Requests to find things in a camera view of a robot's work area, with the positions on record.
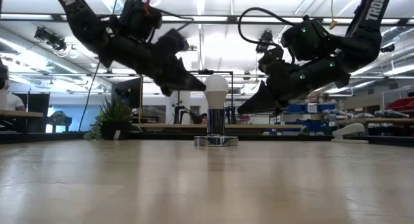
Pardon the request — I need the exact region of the black room divider panel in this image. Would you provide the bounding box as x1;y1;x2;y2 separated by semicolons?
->
28;93;51;134

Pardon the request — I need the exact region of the red storage bin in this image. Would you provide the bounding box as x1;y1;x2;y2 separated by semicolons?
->
384;97;414;113

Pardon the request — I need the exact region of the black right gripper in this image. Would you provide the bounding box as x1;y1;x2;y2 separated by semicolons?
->
237;60;334;117

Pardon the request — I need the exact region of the grey wrapped bundle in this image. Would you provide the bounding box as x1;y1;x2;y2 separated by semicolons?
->
322;109;354;120
374;109;405;118

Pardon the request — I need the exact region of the blue storage bin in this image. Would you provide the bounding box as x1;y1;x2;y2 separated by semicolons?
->
317;103;337;113
284;103;307;114

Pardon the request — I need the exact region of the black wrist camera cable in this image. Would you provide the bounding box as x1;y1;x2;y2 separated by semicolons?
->
238;6;297;67
157;7;195;32

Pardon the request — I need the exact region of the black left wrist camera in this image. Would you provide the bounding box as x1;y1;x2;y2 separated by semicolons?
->
157;28;190;54

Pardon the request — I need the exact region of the green potted plant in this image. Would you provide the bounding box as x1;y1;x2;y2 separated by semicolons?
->
83;98;135;141

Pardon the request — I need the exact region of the yellow hanging cord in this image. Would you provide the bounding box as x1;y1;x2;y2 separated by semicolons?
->
329;0;339;30

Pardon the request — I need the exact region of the black aluminium table frame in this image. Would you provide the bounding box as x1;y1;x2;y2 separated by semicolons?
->
0;130;414;148

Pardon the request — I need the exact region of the white plastic device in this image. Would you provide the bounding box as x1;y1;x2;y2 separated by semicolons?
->
331;122;370;144

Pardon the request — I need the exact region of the white lightbulb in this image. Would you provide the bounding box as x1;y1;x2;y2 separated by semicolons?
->
203;73;230;110

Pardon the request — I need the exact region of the long ceiling light strip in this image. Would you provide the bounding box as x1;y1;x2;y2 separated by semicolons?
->
0;13;414;26

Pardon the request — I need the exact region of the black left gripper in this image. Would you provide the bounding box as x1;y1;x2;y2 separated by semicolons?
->
109;39;207;97

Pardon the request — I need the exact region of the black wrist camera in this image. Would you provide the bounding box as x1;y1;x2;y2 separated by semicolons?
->
257;46;286;67
157;28;190;54

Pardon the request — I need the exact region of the chrome lamp socket base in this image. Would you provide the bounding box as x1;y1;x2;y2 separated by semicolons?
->
193;107;239;148

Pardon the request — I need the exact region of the black monitor screen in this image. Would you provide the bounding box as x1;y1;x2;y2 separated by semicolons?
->
111;77;143;110

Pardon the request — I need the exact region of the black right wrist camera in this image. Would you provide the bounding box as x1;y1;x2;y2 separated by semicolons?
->
257;46;286;67

